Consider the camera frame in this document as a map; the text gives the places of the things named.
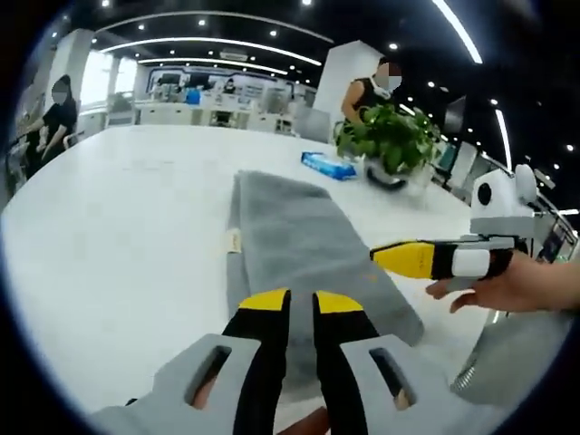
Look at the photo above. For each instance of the grey towel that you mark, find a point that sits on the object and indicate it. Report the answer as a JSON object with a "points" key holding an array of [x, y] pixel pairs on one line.
{"points": [[299, 235]]}

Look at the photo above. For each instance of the person's left hand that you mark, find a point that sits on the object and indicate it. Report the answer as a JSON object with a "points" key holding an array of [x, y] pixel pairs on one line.
{"points": [[303, 426]]}

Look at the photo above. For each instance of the person's right hand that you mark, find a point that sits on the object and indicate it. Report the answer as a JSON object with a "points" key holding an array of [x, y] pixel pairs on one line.
{"points": [[516, 290]]}

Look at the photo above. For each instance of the clear ribbed glass vase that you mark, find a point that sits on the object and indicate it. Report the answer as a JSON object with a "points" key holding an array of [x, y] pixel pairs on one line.
{"points": [[421, 188]]}

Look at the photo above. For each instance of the blue wet wipes packet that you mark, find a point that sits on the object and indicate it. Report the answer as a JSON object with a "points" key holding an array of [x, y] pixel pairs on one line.
{"points": [[328, 165]]}

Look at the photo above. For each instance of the green potted plant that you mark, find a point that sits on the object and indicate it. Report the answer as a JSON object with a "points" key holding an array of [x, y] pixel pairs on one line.
{"points": [[394, 136]]}

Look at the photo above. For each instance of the person's grey clothing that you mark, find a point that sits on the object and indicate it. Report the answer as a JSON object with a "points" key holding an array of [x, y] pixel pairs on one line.
{"points": [[516, 358]]}

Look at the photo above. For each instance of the grey office chair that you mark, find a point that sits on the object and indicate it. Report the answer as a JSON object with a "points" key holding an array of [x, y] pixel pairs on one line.
{"points": [[312, 124]]}

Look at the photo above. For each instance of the row of white office desks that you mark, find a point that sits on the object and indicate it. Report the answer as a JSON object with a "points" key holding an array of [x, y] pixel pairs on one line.
{"points": [[204, 113]]}

